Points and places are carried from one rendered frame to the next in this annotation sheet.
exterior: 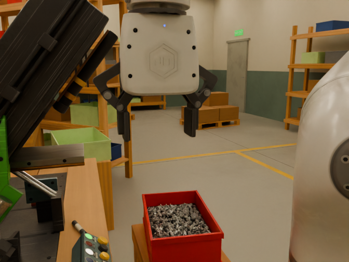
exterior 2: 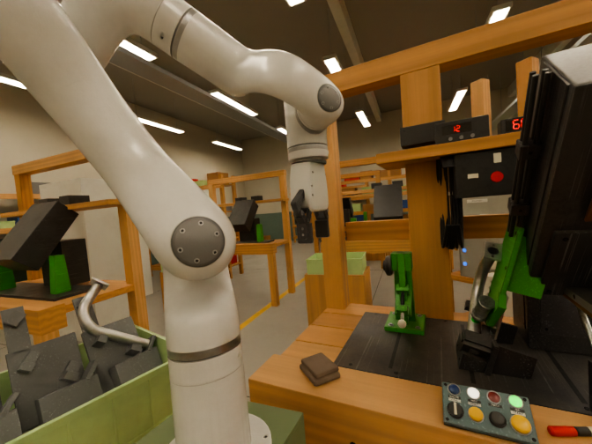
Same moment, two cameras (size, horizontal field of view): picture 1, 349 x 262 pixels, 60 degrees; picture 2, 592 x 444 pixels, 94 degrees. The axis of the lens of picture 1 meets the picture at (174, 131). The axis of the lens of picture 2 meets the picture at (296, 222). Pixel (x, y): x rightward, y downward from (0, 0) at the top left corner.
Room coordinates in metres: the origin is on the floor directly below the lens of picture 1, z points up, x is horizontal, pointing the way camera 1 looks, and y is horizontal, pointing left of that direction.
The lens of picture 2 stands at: (0.79, -0.43, 1.36)
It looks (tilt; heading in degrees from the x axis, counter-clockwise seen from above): 3 degrees down; 134
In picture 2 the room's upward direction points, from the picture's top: 5 degrees counter-clockwise
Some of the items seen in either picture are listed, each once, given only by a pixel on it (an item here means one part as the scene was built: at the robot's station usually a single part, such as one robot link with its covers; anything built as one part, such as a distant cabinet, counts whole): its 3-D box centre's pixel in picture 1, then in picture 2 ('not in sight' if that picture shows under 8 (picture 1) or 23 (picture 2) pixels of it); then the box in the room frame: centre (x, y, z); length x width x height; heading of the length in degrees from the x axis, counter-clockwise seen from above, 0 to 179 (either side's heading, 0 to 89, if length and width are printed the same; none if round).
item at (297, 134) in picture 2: not in sight; (306, 115); (0.42, 0.02, 1.55); 0.09 x 0.08 x 0.13; 154
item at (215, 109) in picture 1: (210, 109); not in sight; (7.15, -0.84, 0.37); 1.20 x 0.80 x 0.74; 120
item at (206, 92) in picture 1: (198, 112); (301, 226); (0.43, -0.03, 1.32); 0.03 x 0.03 x 0.07; 17
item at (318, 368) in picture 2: not in sight; (319, 367); (0.30, 0.13, 0.91); 0.10 x 0.08 x 0.03; 157
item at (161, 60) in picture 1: (157, 50); (310, 185); (0.41, 0.02, 1.41); 0.10 x 0.07 x 0.11; 107
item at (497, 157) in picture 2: not in sight; (482, 174); (0.60, 0.71, 1.43); 0.17 x 0.12 x 0.15; 17
